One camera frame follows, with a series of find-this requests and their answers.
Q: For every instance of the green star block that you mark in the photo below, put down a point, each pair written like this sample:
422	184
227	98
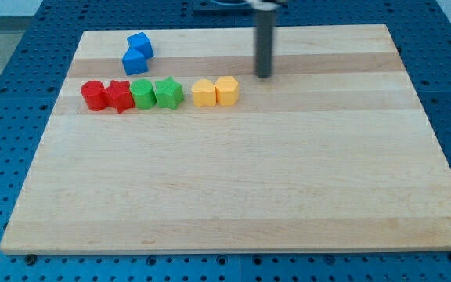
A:
169	93

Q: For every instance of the green circle block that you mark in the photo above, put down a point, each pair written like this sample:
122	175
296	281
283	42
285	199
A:
143	94

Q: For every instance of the red star block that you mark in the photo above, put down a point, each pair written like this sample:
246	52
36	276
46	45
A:
119	96

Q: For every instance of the red circle block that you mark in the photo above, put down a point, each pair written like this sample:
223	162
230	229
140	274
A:
92	92

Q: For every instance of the yellow hexagon block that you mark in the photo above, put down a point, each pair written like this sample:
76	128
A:
228	90

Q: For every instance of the yellow heart block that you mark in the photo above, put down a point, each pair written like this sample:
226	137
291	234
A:
204	93

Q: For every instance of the light wooden board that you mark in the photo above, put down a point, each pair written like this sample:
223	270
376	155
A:
333	153

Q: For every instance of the lower blue cube block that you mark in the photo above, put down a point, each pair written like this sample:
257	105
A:
134	62

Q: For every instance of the blue cube block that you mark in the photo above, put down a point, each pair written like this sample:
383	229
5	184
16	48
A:
134	62
141	43

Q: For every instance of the upper blue cube block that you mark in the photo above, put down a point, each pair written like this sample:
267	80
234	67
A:
141	43

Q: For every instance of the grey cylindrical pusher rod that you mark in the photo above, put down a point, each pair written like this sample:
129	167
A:
265	19

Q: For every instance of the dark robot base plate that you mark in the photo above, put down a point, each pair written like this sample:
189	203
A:
208	7

